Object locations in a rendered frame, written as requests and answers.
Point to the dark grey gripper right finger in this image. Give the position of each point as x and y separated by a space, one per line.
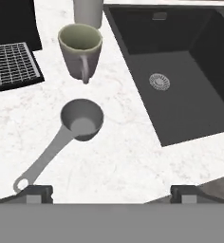
186 191

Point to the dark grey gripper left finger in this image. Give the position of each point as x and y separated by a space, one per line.
38 192

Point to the grey measuring cup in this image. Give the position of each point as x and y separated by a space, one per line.
82 119

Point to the dark grey sink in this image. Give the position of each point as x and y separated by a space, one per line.
180 72

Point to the grey mug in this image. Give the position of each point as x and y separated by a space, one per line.
80 50

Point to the pale grey cylinder container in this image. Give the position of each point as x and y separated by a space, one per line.
88 12

